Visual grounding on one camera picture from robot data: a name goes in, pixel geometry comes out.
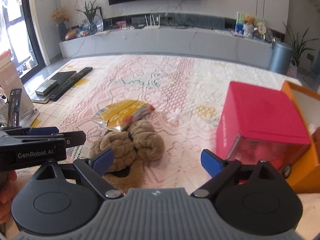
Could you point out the person's left hand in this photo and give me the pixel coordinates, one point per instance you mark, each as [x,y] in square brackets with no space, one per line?
[7,192]

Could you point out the yellow tape patch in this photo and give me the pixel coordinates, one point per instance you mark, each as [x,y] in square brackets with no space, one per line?
[36,123]

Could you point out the grey television console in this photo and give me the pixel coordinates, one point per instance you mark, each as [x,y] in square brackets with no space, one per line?
[162,42]

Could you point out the dried flowers in dark vase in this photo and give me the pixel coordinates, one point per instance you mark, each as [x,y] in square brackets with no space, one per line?
[61,22]

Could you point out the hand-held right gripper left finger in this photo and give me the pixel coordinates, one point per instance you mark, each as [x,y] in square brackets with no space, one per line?
[105,160]

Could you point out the white router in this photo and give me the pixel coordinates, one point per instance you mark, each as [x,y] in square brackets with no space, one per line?
[152,25]

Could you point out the glass sliding door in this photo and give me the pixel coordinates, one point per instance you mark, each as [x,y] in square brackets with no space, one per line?
[15,30]

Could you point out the small pink card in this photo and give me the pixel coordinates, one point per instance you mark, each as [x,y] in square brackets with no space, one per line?
[121,24]

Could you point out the white phone stand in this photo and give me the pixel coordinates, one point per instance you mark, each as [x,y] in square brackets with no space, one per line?
[28,105]

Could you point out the green blue picture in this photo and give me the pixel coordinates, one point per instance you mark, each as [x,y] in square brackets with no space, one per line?
[239,22]

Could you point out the orange box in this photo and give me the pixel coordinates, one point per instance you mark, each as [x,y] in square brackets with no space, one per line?
[308,165]

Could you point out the blue grey trash bin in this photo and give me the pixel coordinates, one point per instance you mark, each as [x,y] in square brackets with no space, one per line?
[280,57]

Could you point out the white round ornament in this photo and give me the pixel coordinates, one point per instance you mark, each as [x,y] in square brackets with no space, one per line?
[260,28]

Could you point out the teddy bear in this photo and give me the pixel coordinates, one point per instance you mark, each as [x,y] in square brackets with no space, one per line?
[249,23]

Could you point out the spiky leaf floor plant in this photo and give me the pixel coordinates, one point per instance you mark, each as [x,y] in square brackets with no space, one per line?
[298,45]

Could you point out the pink white lace blanket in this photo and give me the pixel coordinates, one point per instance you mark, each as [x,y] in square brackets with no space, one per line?
[175,80]

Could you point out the grey box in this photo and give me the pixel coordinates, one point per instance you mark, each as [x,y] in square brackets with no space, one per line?
[46,87]

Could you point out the yellow snack packet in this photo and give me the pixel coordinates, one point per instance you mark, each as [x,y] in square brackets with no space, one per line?
[122,113]

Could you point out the cardboard box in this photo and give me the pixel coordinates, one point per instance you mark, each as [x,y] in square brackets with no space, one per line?
[10,80]

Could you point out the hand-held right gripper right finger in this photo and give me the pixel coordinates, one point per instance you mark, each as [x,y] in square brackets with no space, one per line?
[210,163]

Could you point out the black notebook with grey box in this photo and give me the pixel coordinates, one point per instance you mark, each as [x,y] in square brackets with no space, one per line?
[63,78]

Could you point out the pink box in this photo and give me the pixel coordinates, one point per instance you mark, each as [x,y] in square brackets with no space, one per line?
[260,110]

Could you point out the black phone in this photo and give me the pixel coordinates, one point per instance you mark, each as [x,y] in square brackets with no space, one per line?
[14,107]

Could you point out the green potted plant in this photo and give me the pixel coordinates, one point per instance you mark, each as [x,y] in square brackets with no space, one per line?
[90,12]

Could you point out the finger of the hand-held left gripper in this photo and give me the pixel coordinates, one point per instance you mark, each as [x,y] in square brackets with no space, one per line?
[43,130]
[73,138]

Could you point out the brown loaf shaped ornament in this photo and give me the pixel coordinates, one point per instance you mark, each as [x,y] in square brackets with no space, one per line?
[72,34]

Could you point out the black remote control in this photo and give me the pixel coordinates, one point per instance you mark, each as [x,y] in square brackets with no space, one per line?
[71,82]

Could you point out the brown plush toy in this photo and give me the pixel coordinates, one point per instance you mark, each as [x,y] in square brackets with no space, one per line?
[140,142]

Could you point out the clear plastic bag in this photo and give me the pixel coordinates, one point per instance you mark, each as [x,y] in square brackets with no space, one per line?
[98,22]

